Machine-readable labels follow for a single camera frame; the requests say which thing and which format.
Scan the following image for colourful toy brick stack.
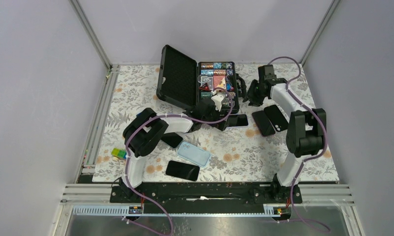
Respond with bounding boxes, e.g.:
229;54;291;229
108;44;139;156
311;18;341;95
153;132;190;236
111;148;127;160

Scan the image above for phone in light blue case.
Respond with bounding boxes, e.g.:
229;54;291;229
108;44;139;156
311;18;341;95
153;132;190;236
177;142;211;168

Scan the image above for dark phone case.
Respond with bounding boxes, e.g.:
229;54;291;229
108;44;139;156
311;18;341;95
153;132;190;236
264;105;288;132

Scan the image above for red playing card box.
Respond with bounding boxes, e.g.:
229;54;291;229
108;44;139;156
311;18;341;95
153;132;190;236
213;75;227;90

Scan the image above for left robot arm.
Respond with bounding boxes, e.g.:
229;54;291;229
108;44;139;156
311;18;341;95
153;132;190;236
121;99;234;202

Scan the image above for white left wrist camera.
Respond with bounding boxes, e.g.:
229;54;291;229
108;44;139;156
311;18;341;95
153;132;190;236
211;93;225;112

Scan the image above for black poker chip case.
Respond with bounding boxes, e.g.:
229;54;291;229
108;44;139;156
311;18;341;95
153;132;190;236
156;45;242;114

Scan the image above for bare dark blue phone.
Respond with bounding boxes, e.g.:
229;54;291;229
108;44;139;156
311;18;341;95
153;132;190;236
161;133;183;149

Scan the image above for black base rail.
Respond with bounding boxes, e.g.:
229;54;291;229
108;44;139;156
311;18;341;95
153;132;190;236
110;182;290;214

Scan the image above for bare black phone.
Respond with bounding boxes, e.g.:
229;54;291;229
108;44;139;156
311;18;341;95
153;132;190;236
165;160;200;181
252;111;275;137

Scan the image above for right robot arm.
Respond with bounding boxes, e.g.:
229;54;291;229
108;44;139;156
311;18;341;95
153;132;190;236
243;64;327;203

